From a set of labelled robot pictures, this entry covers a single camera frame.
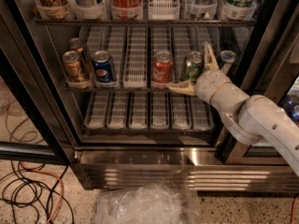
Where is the middle wire shelf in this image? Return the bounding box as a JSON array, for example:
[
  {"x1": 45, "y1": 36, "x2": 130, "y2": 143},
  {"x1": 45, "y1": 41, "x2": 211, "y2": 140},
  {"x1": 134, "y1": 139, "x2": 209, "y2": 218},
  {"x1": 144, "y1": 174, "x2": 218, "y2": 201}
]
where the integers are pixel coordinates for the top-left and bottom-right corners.
[{"x1": 65, "y1": 86, "x2": 172, "y2": 92}]

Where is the wire shelf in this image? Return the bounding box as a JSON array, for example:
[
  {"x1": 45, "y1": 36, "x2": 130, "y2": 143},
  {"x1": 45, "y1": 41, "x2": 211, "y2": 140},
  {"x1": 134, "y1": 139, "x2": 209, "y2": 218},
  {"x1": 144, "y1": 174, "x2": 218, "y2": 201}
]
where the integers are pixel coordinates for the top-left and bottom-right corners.
[
  {"x1": 34, "y1": 18, "x2": 255, "y2": 27},
  {"x1": 65, "y1": 86, "x2": 172, "y2": 92}
]

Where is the gold brown can rear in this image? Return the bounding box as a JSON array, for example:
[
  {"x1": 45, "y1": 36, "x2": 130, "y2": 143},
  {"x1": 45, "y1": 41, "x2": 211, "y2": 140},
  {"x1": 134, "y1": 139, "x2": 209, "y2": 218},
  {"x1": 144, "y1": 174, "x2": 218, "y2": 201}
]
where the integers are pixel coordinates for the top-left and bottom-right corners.
[{"x1": 67, "y1": 37, "x2": 92, "y2": 73}]

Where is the blue red bull can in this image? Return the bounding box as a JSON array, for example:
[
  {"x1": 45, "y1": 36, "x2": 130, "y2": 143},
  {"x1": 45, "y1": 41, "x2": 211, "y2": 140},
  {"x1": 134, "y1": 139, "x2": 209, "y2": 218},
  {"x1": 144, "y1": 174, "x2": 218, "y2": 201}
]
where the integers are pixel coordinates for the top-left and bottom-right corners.
[{"x1": 219, "y1": 50, "x2": 237, "y2": 75}]

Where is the clear plastic bag bin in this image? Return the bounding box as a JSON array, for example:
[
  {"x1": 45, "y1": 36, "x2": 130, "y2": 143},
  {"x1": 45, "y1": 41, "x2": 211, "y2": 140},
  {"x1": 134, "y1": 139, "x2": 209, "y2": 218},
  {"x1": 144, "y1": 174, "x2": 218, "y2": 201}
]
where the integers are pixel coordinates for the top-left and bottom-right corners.
[{"x1": 95, "y1": 183, "x2": 201, "y2": 224}]

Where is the stainless steel fridge cabinet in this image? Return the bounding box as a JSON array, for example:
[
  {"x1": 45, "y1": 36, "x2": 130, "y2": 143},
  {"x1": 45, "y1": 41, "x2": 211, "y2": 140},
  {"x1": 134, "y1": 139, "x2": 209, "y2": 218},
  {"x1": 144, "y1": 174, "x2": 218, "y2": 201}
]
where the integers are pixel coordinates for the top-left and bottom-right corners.
[{"x1": 0, "y1": 0, "x2": 299, "y2": 192}]

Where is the empty white tray middle shelf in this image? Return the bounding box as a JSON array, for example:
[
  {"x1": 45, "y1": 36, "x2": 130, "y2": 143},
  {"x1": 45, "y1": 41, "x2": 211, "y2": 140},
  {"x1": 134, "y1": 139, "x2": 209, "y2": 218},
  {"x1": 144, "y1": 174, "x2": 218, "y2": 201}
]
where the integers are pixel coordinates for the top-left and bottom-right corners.
[{"x1": 123, "y1": 27, "x2": 148, "y2": 89}]

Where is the gold brown can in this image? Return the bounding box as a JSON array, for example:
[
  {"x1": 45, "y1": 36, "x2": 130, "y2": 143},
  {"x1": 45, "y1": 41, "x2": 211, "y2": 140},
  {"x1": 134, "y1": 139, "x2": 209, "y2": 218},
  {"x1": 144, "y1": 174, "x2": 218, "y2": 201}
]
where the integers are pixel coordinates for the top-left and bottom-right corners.
[
  {"x1": 62, "y1": 50, "x2": 90, "y2": 83},
  {"x1": 67, "y1": 37, "x2": 92, "y2": 73}
]

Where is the red cola can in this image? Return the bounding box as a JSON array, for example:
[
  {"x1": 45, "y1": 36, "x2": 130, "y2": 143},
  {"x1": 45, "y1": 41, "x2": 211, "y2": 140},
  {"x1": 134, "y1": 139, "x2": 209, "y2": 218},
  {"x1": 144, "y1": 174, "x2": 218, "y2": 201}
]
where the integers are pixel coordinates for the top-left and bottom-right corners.
[{"x1": 152, "y1": 50, "x2": 174, "y2": 83}]

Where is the blue pepsi can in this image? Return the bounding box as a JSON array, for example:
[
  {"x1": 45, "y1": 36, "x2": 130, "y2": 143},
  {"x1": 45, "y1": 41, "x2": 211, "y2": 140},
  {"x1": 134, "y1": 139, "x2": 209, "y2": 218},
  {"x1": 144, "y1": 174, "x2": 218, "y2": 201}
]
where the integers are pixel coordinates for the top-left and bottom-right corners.
[{"x1": 92, "y1": 50, "x2": 117, "y2": 83}]

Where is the gold brown can front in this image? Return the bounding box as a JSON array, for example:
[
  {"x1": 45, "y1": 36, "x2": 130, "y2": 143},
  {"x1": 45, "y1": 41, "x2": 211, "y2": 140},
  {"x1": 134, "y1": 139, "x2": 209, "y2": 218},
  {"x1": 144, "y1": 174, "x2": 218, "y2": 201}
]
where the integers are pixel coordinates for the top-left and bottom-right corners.
[{"x1": 62, "y1": 50, "x2": 90, "y2": 83}]

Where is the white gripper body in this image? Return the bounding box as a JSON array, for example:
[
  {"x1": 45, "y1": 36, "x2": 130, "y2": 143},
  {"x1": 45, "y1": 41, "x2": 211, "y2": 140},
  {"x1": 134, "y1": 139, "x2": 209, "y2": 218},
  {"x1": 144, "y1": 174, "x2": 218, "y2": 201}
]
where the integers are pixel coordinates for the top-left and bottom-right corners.
[{"x1": 195, "y1": 70, "x2": 233, "y2": 105}]

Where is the orange cable right edge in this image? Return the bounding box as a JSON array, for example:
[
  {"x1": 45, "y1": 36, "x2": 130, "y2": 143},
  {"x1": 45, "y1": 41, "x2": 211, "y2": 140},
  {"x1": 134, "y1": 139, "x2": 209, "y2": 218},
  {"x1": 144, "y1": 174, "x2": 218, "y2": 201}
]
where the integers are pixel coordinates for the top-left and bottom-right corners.
[{"x1": 290, "y1": 194, "x2": 299, "y2": 224}]

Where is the glass fridge door left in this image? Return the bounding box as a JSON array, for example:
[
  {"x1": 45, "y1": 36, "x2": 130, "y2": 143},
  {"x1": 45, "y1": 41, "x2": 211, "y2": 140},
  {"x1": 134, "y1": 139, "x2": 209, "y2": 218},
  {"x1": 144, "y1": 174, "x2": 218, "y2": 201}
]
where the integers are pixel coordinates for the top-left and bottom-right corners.
[{"x1": 0, "y1": 13, "x2": 75, "y2": 165}]

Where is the empty white tray shelf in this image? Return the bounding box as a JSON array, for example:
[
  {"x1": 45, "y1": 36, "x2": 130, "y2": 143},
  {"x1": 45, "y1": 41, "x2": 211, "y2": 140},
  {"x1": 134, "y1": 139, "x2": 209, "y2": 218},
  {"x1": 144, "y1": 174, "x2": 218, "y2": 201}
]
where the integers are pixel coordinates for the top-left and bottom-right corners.
[
  {"x1": 148, "y1": 0, "x2": 180, "y2": 21},
  {"x1": 123, "y1": 27, "x2": 148, "y2": 89}
]

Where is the blue can behind right door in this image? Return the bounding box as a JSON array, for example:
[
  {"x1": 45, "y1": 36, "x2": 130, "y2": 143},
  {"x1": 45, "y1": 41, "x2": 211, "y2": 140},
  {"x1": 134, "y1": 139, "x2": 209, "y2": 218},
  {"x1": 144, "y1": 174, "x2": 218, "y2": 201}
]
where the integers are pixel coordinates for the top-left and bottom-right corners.
[{"x1": 282, "y1": 94, "x2": 299, "y2": 123}]

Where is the glass fridge door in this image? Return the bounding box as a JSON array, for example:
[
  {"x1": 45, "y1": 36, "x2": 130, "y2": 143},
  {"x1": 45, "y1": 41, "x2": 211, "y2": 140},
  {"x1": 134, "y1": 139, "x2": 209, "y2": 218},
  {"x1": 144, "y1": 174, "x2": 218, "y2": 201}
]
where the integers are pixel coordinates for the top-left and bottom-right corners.
[
  {"x1": 0, "y1": 13, "x2": 75, "y2": 165},
  {"x1": 218, "y1": 0, "x2": 299, "y2": 166}
]

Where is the empty white tray top shelf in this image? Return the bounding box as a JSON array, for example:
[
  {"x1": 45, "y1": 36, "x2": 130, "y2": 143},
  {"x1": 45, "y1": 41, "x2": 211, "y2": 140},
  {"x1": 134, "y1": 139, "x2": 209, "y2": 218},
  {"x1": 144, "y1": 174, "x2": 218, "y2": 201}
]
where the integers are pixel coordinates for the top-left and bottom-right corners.
[{"x1": 148, "y1": 0, "x2": 180, "y2": 21}]

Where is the orange cable on floor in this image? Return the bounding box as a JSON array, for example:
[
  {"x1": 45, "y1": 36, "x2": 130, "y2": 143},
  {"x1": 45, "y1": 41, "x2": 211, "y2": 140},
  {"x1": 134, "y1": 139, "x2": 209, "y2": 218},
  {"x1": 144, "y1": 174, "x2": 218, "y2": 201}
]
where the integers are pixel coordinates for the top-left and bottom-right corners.
[{"x1": 19, "y1": 161, "x2": 65, "y2": 224}]

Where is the green soda can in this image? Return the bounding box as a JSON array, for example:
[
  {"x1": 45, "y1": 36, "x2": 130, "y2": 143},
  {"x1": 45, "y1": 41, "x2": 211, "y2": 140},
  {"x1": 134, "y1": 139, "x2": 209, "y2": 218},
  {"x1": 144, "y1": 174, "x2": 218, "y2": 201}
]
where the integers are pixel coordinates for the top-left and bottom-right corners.
[{"x1": 179, "y1": 50, "x2": 204, "y2": 83}]

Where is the glass fridge door right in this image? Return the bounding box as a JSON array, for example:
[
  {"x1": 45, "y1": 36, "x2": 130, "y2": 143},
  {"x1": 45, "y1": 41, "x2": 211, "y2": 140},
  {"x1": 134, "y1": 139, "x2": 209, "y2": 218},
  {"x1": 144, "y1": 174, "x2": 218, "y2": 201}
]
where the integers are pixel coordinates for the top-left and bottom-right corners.
[{"x1": 218, "y1": 0, "x2": 299, "y2": 166}]

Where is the upper wire shelf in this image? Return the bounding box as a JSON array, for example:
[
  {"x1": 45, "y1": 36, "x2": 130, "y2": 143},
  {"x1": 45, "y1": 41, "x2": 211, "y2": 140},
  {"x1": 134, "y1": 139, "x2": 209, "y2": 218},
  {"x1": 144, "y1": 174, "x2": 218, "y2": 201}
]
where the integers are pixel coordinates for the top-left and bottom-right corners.
[{"x1": 34, "y1": 18, "x2": 255, "y2": 27}]

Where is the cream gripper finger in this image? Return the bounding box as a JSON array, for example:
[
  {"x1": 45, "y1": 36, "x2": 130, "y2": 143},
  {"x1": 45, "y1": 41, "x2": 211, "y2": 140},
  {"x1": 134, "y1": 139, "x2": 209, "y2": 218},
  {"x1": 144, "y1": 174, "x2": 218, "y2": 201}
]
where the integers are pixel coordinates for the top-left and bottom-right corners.
[
  {"x1": 166, "y1": 81, "x2": 195, "y2": 96},
  {"x1": 204, "y1": 42, "x2": 220, "y2": 71}
]

